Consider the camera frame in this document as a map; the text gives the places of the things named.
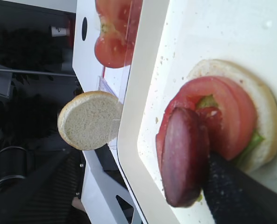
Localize white rectangular serving tray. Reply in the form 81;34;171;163
117;0;277;224

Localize round sausage meat slice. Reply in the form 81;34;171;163
161;108;210;207

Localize tomato slice on bun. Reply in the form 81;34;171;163
156;76;257;166

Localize lettuce under tomato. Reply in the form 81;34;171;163
196;95;264;166

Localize standing tomato slices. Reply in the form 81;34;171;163
94;0;131;69

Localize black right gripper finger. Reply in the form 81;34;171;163
203;153;277;224

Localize lower left acrylic holder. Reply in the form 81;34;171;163
98;76;123;150

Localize standing bun half left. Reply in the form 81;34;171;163
57;91;124;151

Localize bottom bun on tray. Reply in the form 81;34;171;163
188;59;277;173

